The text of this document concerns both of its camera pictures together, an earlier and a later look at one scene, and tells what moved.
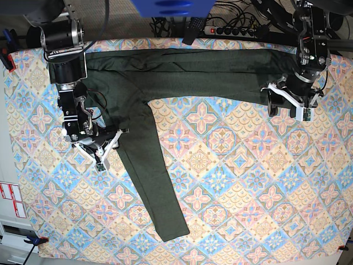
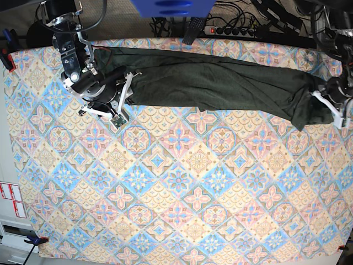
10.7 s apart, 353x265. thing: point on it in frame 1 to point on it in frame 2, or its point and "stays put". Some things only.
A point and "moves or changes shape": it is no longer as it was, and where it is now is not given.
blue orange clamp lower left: (35, 240) stays put
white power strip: (230, 31) stays put
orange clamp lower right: (343, 247) stays put
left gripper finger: (99, 153) to (90, 110)
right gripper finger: (299, 110) to (339, 120)
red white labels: (11, 191) stays put
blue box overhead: (174, 8) stays put
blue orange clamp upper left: (9, 44) stays put
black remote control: (196, 26) stays put
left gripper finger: (105, 154) to (128, 77)
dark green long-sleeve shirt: (123, 81) moves or changes shape
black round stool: (33, 38) stays put
